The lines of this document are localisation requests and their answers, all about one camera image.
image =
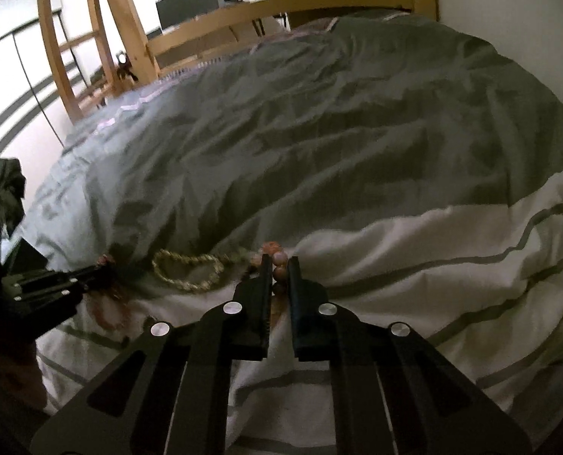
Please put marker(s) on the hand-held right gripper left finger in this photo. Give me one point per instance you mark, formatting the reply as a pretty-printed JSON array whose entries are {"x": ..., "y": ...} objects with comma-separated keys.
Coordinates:
[{"x": 263, "y": 294}]

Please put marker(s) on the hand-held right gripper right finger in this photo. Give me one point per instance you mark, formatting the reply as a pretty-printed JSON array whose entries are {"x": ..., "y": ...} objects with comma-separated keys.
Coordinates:
[{"x": 294, "y": 303}]

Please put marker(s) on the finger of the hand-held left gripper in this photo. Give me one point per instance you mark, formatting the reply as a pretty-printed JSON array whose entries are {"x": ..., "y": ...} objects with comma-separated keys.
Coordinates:
[{"x": 80, "y": 278}]

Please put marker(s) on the dark cloth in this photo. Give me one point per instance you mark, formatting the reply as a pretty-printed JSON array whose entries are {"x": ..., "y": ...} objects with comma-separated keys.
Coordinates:
[{"x": 0, "y": 185}]

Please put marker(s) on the grey and white striped duvet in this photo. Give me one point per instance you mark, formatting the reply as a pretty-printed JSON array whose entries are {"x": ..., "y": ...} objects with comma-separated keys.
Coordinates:
[{"x": 309, "y": 161}]

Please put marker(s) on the wooden ladder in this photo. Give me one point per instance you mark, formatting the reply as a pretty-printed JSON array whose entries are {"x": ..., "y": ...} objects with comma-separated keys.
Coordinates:
[{"x": 70, "y": 42}]

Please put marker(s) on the black monitor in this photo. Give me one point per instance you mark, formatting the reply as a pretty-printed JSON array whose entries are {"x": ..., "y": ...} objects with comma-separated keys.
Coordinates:
[{"x": 186, "y": 4}]

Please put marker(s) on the wooden bed frame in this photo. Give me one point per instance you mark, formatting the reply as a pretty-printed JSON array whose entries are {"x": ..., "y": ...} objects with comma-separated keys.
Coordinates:
[{"x": 243, "y": 14}]

